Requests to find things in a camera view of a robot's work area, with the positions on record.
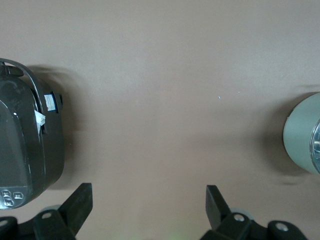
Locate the stainless steel cooking pot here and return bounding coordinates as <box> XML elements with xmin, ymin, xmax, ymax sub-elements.
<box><xmin>282</xmin><ymin>91</ymin><xmax>320</xmax><ymax>175</ymax></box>

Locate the dark grey rice cooker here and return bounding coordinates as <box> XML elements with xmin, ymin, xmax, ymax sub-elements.
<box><xmin>0</xmin><ymin>57</ymin><xmax>66</xmax><ymax>211</ymax></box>

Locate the brown table mat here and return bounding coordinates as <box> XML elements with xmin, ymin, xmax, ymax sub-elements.
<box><xmin>0</xmin><ymin>0</ymin><xmax>320</xmax><ymax>240</ymax></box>

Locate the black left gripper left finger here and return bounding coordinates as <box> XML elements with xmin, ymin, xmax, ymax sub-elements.
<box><xmin>0</xmin><ymin>182</ymin><xmax>94</xmax><ymax>240</ymax></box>

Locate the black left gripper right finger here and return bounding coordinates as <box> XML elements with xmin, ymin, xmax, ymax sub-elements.
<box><xmin>199</xmin><ymin>184</ymin><xmax>309</xmax><ymax>240</ymax></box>

